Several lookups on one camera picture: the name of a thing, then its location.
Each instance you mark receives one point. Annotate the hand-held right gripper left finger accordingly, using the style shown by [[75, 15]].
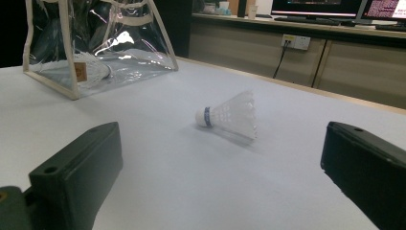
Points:
[[76, 179]]

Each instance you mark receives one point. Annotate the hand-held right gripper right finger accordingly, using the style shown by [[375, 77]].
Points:
[[367, 166]]

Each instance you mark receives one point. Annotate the white shuttlecock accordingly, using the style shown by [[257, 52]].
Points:
[[230, 115], [95, 68], [48, 66]]

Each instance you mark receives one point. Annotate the clear bag with beige trim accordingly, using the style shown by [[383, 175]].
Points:
[[68, 48]]

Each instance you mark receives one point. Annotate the beige wooden cabinet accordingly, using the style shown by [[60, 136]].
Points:
[[360, 73]]

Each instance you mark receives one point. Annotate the white table mat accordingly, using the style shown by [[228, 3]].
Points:
[[178, 179]]

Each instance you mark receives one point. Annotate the black keyboard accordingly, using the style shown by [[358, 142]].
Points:
[[391, 27], [306, 21]]

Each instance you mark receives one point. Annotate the computer monitor with pink screen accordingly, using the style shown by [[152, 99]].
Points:
[[387, 8]]

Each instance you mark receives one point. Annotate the large computer monitor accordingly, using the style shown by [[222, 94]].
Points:
[[316, 6]]

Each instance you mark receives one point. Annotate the white paper cup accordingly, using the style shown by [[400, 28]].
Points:
[[252, 12]]

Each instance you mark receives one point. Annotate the teal desk item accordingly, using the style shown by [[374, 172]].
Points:
[[224, 9]]

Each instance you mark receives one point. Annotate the white wall socket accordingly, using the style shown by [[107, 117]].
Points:
[[300, 42]]

